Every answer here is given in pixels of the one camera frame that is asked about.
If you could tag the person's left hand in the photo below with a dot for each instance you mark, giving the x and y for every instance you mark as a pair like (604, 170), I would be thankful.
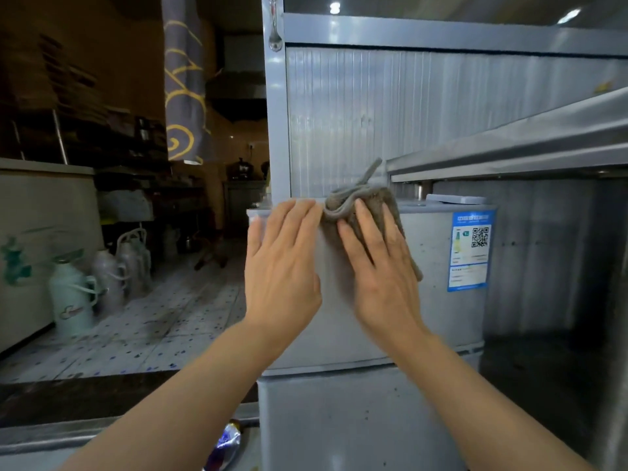
(282, 279)

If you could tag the white thermos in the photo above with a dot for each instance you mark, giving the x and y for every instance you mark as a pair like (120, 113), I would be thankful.
(135, 264)
(108, 284)

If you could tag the small metal pot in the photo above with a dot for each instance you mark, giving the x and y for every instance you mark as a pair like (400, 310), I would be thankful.
(187, 244)

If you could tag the person's right forearm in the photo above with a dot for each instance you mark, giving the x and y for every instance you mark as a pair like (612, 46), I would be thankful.
(481, 412)

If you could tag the metal range hood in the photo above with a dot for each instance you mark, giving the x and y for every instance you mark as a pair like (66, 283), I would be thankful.
(235, 88)

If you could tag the white chest freezer green print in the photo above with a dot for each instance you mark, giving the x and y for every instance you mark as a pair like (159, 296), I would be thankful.
(39, 215)

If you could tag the person's left forearm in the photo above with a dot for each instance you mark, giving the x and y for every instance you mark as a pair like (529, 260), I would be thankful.
(186, 412)

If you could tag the small silver fridge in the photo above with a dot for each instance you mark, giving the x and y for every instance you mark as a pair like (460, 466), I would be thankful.
(432, 313)

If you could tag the steel kitchen cabinet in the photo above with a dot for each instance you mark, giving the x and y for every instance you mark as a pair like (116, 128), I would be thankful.
(243, 203)

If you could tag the brown cleaning cloth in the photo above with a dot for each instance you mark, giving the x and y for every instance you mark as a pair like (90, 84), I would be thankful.
(343, 198)

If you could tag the white plastic bag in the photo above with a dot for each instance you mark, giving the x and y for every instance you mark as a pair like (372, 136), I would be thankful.
(125, 205)

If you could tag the stainless steel table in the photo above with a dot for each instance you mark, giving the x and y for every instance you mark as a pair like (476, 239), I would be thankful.
(515, 152)

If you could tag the grey curtain yellow swirl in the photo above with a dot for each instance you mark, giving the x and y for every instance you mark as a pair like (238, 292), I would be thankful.
(184, 93)

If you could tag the blue crushed drink can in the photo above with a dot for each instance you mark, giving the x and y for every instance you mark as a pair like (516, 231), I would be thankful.
(225, 446)

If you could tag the person's right hand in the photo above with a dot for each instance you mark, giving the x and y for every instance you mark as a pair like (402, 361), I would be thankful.
(387, 299)

